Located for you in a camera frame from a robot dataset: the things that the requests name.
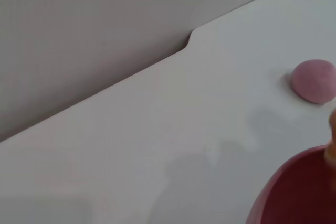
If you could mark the pink plastic bowl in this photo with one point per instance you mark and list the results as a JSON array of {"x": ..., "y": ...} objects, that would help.
[{"x": 302, "y": 192}]

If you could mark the orange striped bread roll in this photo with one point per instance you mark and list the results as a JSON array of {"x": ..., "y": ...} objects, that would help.
[{"x": 333, "y": 129}]

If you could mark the pink round bun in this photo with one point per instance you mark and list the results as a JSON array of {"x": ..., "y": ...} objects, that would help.
[{"x": 313, "y": 81}]

